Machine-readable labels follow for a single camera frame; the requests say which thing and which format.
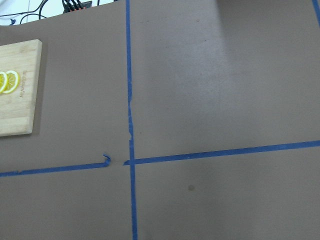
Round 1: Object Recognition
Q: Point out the bamboo cutting board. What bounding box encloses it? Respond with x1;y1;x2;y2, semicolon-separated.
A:
0;39;42;137

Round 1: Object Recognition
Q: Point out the lemon slice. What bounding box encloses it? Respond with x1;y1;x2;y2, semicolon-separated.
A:
0;70;21;94
0;71;8;93

